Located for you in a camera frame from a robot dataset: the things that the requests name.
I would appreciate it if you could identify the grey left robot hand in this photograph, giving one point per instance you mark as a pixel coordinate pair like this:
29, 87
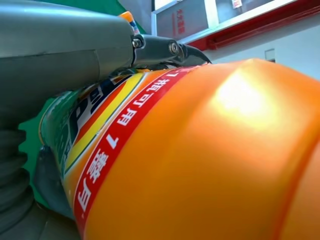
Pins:
57, 43

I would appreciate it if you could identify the orange bottle with clear cap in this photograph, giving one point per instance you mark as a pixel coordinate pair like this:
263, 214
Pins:
200, 159
130, 20

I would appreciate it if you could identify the red and white display stand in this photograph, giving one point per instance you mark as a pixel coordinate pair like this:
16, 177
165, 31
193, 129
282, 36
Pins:
189, 23

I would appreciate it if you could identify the grey wall socket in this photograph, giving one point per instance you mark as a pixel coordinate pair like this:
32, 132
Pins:
269, 55

